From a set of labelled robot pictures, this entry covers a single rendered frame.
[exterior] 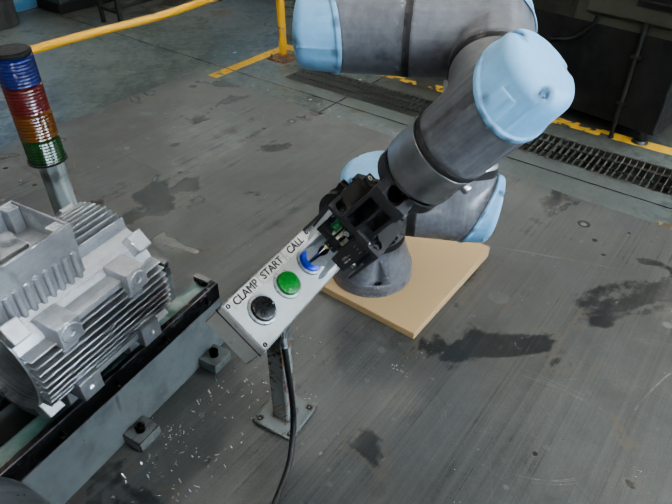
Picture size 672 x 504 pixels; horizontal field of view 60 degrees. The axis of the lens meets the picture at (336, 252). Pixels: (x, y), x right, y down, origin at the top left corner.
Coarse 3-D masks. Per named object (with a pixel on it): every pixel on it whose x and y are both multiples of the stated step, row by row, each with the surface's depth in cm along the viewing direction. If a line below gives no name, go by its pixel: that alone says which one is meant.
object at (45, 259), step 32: (0, 224) 67; (32, 224) 68; (64, 224) 64; (0, 256) 63; (32, 256) 61; (64, 256) 65; (0, 288) 59; (32, 288) 62; (64, 288) 66; (0, 320) 60
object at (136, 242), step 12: (72, 204) 77; (132, 240) 71; (144, 240) 72; (132, 252) 72; (168, 312) 80; (12, 324) 60; (24, 324) 61; (0, 336) 60; (12, 336) 59; (24, 336) 60; (12, 348) 60; (36, 408) 67; (48, 408) 67; (60, 408) 68
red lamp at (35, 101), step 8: (32, 88) 90; (40, 88) 91; (8, 96) 89; (16, 96) 89; (24, 96) 89; (32, 96) 90; (40, 96) 91; (8, 104) 91; (16, 104) 90; (24, 104) 90; (32, 104) 91; (40, 104) 92; (48, 104) 94; (16, 112) 91; (24, 112) 91; (32, 112) 91; (40, 112) 92
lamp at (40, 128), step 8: (48, 112) 94; (16, 120) 92; (24, 120) 92; (32, 120) 92; (40, 120) 93; (48, 120) 94; (16, 128) 93; (24, 128) 92; (32, 128) 93; (40, 128) 93; (48, 128) 94; (56, 128) 96; (24, 136) 93; (32, 136) 93; (40, 136) 94; (48, 136) 95
